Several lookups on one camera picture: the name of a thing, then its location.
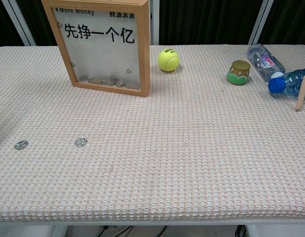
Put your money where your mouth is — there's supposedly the silver coin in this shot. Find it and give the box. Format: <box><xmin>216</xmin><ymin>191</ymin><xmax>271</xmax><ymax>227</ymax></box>
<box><xmin>74</xmin><ymin>137</ymin><xmax>88</xmax><ymax>148</ymax></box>
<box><xmin>14</xmin><ymin>139</ymin><xmax>30</xmax><ymax>151</ymax></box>

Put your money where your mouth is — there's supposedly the pile of silver coins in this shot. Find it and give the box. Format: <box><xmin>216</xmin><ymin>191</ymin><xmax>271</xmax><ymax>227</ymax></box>
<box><xmin>79</xmin><ymin>75</ymin><xmax>141</xmax><ymax>90</ymax></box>

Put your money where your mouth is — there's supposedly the woven beige tablecloth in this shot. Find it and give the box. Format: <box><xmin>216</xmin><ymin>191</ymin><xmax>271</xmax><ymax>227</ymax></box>
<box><xmin>0</xmin><ymin>44</ymin><xmax>305</xmax><ymax>222</ymax></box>

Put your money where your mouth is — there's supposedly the yellow tennis ball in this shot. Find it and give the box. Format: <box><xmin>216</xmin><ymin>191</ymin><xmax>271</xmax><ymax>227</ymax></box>
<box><xmin>157</xmin><ymin>48</ymin><xmax>180</xmax><ymax>73</ymax></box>

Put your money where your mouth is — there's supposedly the green and brown toy pot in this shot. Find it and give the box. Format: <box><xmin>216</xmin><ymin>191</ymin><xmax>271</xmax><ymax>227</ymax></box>
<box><xmin>226</xmin><ymin>60</ymin><xmax>252</xmax><ymax>86</ymax></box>

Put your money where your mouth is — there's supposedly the black curtain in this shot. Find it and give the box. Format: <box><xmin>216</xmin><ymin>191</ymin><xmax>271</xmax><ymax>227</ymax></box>
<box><xmin>0</xmin><ymin>0</ymin><xmax>305</xmax><ymax>47</ymax></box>

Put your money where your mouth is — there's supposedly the clear bottle with pink label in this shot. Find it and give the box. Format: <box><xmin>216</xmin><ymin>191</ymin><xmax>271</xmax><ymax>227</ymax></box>
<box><xmin>246</xmin><ymin>43</ymin><xmax>287</xmax><ymax>82</ymax></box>

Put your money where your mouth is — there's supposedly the clear bottle with blue cap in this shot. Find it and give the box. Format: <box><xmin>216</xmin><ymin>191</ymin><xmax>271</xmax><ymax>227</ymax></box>
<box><xmin>267</xmin><ymin>69</ymin><xmax>305</xmax><ymax>97</ymax></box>

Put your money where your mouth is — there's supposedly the wooden stick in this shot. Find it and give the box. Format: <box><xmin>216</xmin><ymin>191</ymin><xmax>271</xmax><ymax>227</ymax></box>
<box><xmin>295</xmin><ymin>73</ymin><xmax>305</xmax><ymax>112</ymax></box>

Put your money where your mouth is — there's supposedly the wooden frame money box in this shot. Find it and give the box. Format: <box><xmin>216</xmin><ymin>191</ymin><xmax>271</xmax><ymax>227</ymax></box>
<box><xmin>41</xmin><ymin>0</ymin><xmax>151</xmax><ymax>98</ymax></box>

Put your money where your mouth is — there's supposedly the white metal frame post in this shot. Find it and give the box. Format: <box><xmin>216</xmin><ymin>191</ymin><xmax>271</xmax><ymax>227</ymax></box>
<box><xmin>248</xmin><ymin>0</ymin><xmax>275</xmax><ymax>45</ymax></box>
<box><xmin>149</xmin><ymin>0</ymin><xmax>160</xmax><ymax>45</ymax></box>
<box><xmin>3</xmin><ymin>0</ymin><xmax>36</xmax><ymax>46</ymax></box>

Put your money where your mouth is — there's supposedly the white table frame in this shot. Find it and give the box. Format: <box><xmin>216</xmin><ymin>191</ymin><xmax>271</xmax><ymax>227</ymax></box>
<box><xmin>0</xmin><ymin>218</ymin><xmax>305</xmax><ymax>237</ymax></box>

